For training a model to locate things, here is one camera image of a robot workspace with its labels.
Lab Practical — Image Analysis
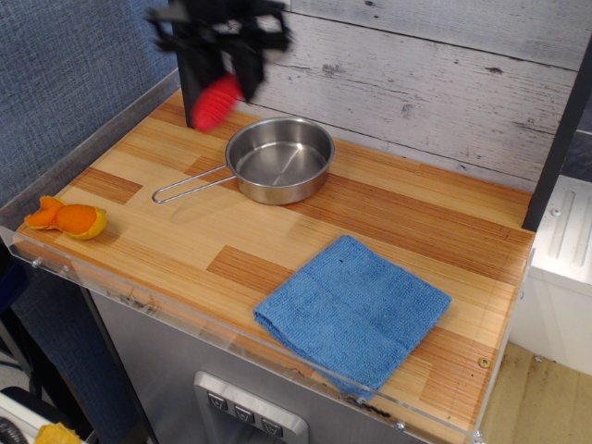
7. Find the silver button control panel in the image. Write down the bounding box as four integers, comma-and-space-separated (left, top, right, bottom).
193, 371, 309, 443

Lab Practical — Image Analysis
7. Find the white appliance at right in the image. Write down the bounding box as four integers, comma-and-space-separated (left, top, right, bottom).
509, 176, 591, 375

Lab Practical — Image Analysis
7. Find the dark vertical post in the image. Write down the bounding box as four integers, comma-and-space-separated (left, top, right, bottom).
177, 46, 226, 130
522, 40, 591, 232

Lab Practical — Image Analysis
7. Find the clear acrylic table guard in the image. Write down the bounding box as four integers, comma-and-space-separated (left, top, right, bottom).
0, 225, 537, 444

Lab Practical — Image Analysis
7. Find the dark left vertical post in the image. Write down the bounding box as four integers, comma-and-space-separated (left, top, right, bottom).
177, 46, 226, 130

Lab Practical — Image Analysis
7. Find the blue folded cloth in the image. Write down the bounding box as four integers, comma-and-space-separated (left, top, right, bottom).
253, 235, 451, 401

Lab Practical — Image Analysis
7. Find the stainless steel pan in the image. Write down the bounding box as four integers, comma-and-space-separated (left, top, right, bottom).
152, 117, 336, 205

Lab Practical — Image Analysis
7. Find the yellow object bottom left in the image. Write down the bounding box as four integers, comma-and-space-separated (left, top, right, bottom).
34, 423, 82, 444

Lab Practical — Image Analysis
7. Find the red handled metal spoon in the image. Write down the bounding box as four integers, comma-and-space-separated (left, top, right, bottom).
191, 74, 242, 132

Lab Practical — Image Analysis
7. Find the orange plush toy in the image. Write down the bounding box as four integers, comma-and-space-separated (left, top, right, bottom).
24, 196, 107, 241

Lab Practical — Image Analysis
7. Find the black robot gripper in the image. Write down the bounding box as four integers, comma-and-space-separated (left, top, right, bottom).
146, 1, 291, 102

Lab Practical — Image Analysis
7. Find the dark right vertical post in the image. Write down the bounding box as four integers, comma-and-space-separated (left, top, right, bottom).
522, 40, 591, 232

